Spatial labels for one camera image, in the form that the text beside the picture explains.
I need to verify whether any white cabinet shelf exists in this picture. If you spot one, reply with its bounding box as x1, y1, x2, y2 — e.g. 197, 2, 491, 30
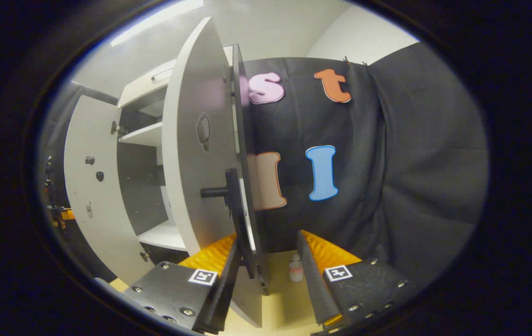
119, 122, 163, 147

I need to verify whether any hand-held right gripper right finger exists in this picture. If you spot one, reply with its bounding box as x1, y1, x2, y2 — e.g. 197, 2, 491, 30
296, 230, 409, 329

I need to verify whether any black door handle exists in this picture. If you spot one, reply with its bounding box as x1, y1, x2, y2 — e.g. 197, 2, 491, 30
200, 168, 258, 280

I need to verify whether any small white plastic bottle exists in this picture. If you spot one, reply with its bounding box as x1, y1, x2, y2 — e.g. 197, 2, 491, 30
288, 252, 305, 283

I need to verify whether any white cabinet drawer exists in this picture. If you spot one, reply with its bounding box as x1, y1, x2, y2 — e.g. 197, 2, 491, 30
117, 58, 177, 109

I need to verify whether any black backdrop cloth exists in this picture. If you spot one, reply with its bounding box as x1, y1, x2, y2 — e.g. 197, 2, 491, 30
37, 42, 489, 299

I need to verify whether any white shoe cabinet door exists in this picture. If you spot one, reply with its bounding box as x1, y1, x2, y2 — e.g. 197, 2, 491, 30
162, 17, 270, 328
64, 95, 154, 286

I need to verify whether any white double-door shoe cabinet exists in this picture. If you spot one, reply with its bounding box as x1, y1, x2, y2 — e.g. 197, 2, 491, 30
116, 44, 243, 266

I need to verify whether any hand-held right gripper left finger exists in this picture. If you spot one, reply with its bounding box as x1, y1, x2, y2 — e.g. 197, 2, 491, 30
123, 233, 241, 334

